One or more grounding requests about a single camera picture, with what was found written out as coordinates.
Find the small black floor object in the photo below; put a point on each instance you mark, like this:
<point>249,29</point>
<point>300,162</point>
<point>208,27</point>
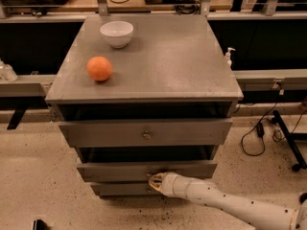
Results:
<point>39,225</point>

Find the white pump bottle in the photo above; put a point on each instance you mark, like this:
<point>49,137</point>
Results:
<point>227,55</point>

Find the clear plastic bottle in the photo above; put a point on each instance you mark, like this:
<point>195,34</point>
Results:
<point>6,72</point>

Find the orange ball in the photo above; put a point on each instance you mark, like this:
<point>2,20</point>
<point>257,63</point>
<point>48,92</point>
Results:
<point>99,68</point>

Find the black wheeled stand leg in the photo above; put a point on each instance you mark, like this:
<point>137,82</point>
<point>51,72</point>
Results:
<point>291,138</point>

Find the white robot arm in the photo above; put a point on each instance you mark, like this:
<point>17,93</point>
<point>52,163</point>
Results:
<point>260,215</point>

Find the grey wooden drawer cabinet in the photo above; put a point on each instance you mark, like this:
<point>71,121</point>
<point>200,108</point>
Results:
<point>173,68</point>

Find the white ceramic bowl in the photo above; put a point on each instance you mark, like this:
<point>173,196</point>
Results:
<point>117,34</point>

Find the grey top drawer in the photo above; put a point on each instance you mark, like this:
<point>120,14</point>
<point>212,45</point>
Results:
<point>145,133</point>

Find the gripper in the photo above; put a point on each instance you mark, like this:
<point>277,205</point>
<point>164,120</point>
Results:
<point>170,184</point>

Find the grey bottom drawer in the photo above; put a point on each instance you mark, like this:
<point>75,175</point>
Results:
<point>123,189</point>

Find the grey drawer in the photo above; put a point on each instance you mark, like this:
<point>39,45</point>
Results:
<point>123,189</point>
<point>142,171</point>
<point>145,133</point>

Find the black metal bracket leg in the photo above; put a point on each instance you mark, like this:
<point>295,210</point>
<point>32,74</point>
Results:
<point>16,118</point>

